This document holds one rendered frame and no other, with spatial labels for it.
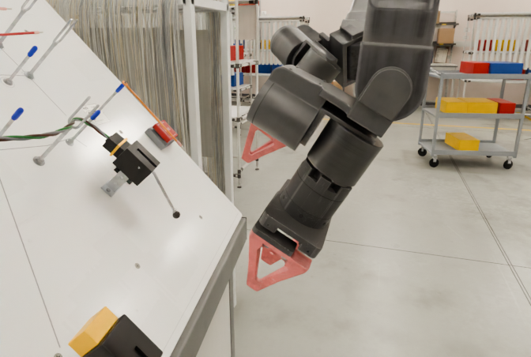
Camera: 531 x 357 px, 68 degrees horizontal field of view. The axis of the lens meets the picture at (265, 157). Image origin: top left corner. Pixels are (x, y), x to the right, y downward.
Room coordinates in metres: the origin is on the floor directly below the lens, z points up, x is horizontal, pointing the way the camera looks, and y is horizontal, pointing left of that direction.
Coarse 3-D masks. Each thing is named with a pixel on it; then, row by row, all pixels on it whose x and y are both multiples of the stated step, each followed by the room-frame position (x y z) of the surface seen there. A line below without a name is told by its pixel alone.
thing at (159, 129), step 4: (164, 120) 0.92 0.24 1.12; (156, 124) 0.88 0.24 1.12; (164, 124) 0.91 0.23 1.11; (156, 128) 0.87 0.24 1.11; (160, 128) 0.88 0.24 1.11; (168, 128) 0.91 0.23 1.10; (156, 132) 0.88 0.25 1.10; (160, 132) 0.87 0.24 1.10; (164, 132) 0.88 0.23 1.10; (172, 132) 0.90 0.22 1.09; (160, 136) 0.88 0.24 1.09; (164, 136) 0.87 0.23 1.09; (168, 136) 0.88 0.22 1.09; (176, 136) 0.91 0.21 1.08; (164, 140) 0.87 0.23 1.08; (168, 140) 0.87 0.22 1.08
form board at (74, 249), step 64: (0, 0) 0.85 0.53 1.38; (0, 64) 0.69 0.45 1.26; (64, 64) 0.85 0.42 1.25; (0, 128) 0.57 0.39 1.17; (128, 128) 0.84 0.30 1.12; (0, 192) 0.48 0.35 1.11; (64, 192) 0.56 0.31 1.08; (128, 192) 0.67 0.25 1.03; (192, 192) 0.83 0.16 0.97; (0, 256) 0.41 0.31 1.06; (64, 256) 0.47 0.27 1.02; (128, 256) 0.55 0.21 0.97; (192, 256) 0.66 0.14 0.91; (0, 320) 0.35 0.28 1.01; (64, 320) 0.40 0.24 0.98
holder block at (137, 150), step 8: (136, 144) 0.65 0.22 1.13; (128, 152) 0.62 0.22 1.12; (136, 152) 0.63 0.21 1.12; (144, 152) 0.64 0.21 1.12; (120, 160) 0.62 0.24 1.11; (128, 160) 0.62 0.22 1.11; (136, 160) 0.62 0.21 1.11; (144, 160) 0.63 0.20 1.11; (152, 160) 0.64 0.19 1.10; (120, 168) 0.62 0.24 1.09; (128, 168) 0.62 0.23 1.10; (136, 168) 0.62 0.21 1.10; (144, 168) 0.62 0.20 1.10; (152, 168) 0.63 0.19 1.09; (128, 176) 0.62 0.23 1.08; (136, 176) 0.62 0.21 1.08; (144, 176) 0.62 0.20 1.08; (136, 184) 0.62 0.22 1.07
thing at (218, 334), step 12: (228, 288) 0.89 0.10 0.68; (228, 300) 0.88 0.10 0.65; (216, 312) 0.77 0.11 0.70; (228, 312) 0.88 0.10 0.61; (216, 324) 0.77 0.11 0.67; (228, 324) 0.88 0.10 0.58; (216, 336) 0.77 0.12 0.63; (228, 336) 0.87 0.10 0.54; (204, 348) 0.68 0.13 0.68; (216, 348) 0.76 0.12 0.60; (228, 348) 0.87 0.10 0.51
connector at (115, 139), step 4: (116, 132) 0.65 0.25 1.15; (112, 136) 0.64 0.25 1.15; (116, 136) 0.64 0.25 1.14; (120, 136) 0.65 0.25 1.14; (108, 140) 0.62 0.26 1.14; (112, 140) 0.63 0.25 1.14; (116, 140) 0.63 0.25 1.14; (120, 140) 0.64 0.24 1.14; (104, 144) 0.63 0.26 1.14; (108, 144) 0.63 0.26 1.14; (112, 144) 0.63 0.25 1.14; (116, 144) 0.63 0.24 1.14; (124, 144) 0.64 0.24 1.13; (128, 144) 0.65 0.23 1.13; (108, 148) 0.63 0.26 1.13; (112, 148) 0.63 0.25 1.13; (120, 148) 0.63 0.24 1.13; (124, 148) 0.63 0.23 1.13; (116, 152) 0.63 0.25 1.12; (120, 152) 0.63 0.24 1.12; (116, 156) 0.63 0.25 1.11
